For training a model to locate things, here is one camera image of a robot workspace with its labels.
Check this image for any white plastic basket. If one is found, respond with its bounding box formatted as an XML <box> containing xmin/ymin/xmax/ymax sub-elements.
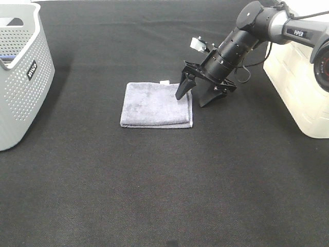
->
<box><xmin>263</xmin><ymin>42</ymin><xmax>328</xmax><ymax>138</ymax></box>

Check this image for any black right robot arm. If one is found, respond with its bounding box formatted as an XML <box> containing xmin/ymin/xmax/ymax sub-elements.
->
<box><xmin>175</xmin><ymin>1</ymin><xmax>328</xmax><ymax>107</ymax></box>

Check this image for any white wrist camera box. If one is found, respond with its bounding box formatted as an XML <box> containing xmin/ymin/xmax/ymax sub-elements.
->
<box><xmin>190</xmin><ymin>37</ymin><xmax>207</xmax><ymax>53</ymax></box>

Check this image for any blue cloth in grey basket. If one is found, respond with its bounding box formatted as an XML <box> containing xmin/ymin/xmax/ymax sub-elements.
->
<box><xmin>0</xmin><ymin>55</ymin><xmax>16</xmax><ymax>63</ymax></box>

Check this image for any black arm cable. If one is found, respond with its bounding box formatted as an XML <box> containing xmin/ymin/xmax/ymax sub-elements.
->
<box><xmin>235</xmin><ymin>0</ymin><xmax>329</xmax><ymax>84</ymax></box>

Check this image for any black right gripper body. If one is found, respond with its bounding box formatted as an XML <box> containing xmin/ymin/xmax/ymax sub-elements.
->
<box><xmin>182</xmin><ymin>48</ymin><xmax>237</xmax><ymax>94</ymax></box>

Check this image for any grey towel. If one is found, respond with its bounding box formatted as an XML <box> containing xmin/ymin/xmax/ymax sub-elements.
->
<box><xmin>120</xmin><ymin>82</ymin><xmax>193</xmax><ymax>129</ymax></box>

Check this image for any grey perforated plastic basket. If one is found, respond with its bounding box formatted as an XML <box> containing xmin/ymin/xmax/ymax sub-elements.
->
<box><xmin>1</xmin><ymin>3</ymin><xmax>55</xmax><ymax>151</ymax></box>

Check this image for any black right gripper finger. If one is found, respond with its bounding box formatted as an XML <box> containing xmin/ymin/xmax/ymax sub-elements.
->
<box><xmin>199</xmin><ymin>86</ymin><xmax>227</xmax><ymax>108</ymax></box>
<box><xmin>175</xmin><ymin>78</ymin><xmax>196</xmax><ymax>100</ymax></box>

